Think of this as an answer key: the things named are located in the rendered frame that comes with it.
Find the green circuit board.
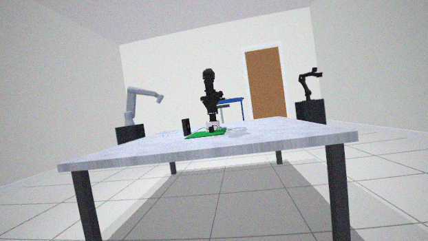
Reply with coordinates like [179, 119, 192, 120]
[185, 128, 226, 139]

